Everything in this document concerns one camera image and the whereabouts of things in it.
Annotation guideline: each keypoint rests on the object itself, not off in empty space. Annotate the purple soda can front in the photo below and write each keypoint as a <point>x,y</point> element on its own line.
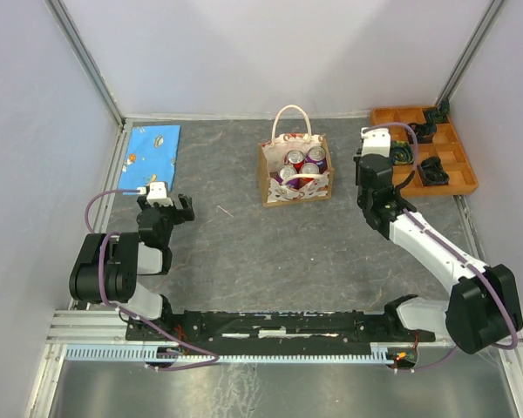
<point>286,176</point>

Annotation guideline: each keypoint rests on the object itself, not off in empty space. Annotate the orange wooden divider tray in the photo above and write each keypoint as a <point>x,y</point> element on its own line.
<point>445,144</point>

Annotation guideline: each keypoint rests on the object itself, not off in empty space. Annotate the patterned canvas tote bag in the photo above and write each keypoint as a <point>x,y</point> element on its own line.
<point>271,154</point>

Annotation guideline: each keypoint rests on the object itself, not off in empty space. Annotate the black rolled sock upper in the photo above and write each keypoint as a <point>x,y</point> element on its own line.
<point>424,132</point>

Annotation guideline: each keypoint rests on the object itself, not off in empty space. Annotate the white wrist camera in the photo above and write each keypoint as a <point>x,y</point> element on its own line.
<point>376,141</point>
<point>156,193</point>

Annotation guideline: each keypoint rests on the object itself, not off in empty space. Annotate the purple soda can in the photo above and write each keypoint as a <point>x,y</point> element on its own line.
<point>316,155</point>
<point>286,176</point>

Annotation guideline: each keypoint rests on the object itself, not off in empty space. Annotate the dark rolled sock corner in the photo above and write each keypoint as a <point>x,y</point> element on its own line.
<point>438,114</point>

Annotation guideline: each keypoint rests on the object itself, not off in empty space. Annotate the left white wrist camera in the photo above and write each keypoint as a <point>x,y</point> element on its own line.
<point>156,193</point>

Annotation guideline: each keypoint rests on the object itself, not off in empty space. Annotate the blue slotted cable duct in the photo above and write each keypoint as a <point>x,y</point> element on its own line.
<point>158,354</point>

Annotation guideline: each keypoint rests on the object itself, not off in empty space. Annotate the blue patterned cloth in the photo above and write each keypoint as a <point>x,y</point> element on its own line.
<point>150,156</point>

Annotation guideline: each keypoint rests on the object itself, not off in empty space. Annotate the blue green rolled sock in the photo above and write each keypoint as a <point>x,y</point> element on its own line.
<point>401,153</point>

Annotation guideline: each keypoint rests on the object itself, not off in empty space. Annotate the red soda can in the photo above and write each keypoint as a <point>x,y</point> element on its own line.
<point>310,171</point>
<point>295,158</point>

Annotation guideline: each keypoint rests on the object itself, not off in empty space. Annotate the purple soda can back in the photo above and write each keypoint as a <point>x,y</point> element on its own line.
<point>316,155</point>

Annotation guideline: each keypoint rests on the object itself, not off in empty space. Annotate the red soda can back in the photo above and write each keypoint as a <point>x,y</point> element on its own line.
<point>295,158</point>

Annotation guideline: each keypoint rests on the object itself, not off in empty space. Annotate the aluminium front frame rail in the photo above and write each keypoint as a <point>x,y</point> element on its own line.
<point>109,327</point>

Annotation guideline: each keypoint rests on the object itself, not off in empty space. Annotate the black rolled sock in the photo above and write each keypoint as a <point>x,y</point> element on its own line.
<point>432,172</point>
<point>424,132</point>

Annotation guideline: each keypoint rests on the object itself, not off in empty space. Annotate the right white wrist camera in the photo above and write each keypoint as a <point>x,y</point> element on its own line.
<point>376,141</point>

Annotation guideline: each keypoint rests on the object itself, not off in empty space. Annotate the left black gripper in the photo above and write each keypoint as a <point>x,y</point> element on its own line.
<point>181,215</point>

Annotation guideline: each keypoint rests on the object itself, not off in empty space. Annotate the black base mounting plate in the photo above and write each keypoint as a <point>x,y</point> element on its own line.
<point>210,332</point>

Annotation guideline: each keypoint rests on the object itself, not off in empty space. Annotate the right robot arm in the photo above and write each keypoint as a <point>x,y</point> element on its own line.
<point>483,308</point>

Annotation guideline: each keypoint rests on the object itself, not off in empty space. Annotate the red soda can front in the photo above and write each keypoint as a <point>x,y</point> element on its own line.
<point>310,171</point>

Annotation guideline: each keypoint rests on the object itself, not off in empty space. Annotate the black rolled sock lower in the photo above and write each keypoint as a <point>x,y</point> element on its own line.
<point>432,172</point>

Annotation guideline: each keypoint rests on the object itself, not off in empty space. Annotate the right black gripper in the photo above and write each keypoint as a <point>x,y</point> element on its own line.
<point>356,159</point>

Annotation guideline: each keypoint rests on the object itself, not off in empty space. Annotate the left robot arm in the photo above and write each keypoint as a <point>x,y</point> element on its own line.
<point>107,270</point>

